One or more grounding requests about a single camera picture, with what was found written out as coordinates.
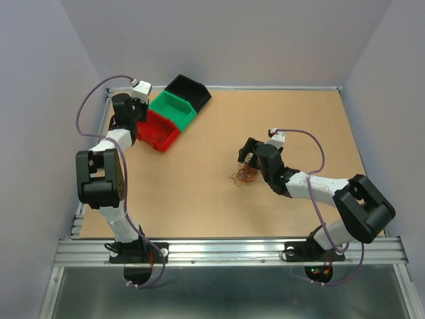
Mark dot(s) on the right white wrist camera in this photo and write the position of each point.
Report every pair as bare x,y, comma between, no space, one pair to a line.
277,138

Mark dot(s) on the aluminium mounting rail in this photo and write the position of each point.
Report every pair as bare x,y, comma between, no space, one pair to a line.
222,252

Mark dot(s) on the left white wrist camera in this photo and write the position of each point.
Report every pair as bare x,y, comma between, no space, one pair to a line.
141,90

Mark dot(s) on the red plastic bin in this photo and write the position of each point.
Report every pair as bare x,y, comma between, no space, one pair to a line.
157,131

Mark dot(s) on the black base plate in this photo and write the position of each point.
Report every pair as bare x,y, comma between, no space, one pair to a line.
308,251
156,252

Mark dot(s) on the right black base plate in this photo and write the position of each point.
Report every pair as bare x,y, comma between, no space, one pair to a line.
308,251

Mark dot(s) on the green plastic bin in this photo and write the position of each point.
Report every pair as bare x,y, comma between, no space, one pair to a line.
174,108

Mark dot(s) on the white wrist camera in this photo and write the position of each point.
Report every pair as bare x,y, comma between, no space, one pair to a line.
141,90
277,138

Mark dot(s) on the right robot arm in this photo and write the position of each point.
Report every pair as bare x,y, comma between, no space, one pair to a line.
364,211

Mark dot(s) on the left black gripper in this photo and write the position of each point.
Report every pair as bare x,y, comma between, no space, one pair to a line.
143,106

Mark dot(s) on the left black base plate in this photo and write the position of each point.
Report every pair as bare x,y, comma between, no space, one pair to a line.
156,252

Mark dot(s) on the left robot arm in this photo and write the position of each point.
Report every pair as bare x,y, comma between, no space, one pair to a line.
101,181

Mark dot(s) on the black plastic bin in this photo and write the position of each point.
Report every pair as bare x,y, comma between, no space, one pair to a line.
190,90

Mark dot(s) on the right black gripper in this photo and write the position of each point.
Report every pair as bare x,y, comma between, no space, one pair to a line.
250,146

